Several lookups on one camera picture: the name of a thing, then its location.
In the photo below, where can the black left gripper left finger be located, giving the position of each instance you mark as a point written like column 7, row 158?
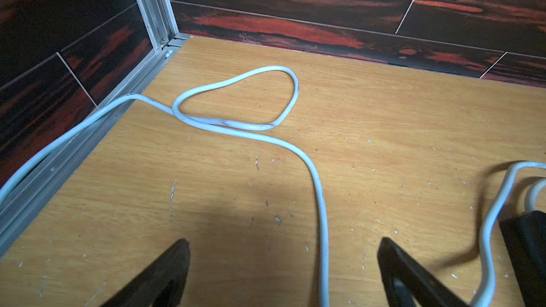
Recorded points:
column 162, row 283

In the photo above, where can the black power strip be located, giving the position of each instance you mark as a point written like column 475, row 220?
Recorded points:
column 524, row 237

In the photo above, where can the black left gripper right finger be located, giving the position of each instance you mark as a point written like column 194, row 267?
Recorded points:
column 408, row 283

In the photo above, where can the aluminium frame left post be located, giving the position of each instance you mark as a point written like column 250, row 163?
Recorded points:
column 64, row 64

